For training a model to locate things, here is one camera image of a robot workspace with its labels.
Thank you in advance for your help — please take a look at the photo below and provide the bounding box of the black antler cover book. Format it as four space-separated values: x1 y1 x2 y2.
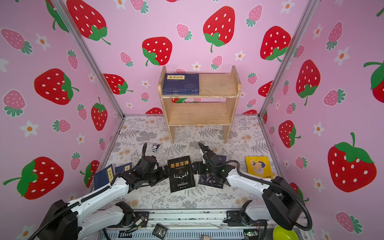
168 156 196 193

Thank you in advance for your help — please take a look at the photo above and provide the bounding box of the lime green bowl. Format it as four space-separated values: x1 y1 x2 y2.
273 226 299 240

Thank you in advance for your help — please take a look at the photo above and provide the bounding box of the aluminium corner post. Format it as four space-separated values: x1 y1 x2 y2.
259 0 320 119
52 0 125 119

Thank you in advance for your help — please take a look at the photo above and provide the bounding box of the left aluminium corner post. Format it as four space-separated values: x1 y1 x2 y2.
52 0 125 119

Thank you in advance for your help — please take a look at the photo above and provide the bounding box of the Kuromi toy figurine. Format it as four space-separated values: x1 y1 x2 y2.
152 144 160 153

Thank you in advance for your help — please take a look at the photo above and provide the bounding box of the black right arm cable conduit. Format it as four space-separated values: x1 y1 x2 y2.
206 158 313 232

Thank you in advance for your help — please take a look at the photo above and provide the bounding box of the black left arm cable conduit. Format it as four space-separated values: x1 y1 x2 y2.
26 142 160 240

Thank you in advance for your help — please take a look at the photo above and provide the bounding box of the navy book yellow label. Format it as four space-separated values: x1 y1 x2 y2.
162 89 200 96

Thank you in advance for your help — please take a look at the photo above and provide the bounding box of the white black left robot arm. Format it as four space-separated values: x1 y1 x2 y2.
30 156 170 240

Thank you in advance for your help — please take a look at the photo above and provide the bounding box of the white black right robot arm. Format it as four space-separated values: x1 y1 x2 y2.
192 160 313 231

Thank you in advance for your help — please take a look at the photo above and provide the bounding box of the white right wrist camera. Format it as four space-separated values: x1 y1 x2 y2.
198 142 222 166

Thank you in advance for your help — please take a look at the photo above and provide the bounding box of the navy book behind left arm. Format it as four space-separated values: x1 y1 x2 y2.
115 163 132 174

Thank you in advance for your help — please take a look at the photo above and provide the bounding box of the small black electronic module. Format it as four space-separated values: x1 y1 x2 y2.
152 224 169 240

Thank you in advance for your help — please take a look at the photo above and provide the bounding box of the dark old man book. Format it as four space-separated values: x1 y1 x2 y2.
198 174 224 189

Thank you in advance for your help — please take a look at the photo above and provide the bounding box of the right aluminium corner post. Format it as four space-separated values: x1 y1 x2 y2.
259 0 320 119

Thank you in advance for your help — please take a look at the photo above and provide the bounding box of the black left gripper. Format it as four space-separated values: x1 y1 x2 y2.
144 164 175 185

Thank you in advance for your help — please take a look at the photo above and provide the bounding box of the yellow cartoon cover book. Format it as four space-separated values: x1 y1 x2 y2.
245 156 274 179

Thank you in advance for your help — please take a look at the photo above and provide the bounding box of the wooden two-tier shelf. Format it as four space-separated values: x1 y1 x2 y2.
158 66 242 144

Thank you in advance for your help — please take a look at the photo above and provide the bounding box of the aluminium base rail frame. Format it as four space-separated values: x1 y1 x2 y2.
97 209 278 240

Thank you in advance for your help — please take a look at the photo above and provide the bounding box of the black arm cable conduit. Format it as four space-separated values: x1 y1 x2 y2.
26 142 160 240
206 158 313 232

